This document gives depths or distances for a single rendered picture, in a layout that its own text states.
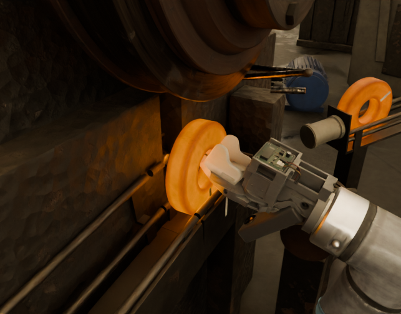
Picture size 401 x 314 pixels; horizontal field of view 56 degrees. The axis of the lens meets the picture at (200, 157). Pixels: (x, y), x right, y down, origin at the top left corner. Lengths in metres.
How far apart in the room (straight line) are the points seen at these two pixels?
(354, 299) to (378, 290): 0.04
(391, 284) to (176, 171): 0.32
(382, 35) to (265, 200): 2.75
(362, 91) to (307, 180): 0.46
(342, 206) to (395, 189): 1.59
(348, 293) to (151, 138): 0.36
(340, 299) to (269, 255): 0.95
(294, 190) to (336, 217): 0.07
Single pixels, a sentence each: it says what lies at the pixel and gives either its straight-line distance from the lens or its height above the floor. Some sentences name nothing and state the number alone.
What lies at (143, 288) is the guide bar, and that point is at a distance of 0.49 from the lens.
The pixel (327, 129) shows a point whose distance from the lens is 0.92.
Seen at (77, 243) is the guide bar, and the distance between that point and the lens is 0.49.
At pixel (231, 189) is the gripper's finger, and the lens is 0.55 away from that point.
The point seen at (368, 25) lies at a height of 0.52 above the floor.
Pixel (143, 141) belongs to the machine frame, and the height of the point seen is 0.81.
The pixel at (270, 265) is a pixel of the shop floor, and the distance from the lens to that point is 1.50.
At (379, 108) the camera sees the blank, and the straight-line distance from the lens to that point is 1.04.
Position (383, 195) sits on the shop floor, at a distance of 2.03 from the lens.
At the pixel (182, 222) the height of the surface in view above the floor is 0.66.
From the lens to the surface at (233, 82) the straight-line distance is 0.55.
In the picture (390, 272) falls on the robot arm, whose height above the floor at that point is 0.71.
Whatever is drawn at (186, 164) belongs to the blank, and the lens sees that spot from 0.53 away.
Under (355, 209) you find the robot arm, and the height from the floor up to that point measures 0.76.
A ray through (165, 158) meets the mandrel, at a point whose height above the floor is 0.74.
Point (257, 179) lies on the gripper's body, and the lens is 0.53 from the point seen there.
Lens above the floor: 1.06
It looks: 30 degrees down
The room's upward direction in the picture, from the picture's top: straight up
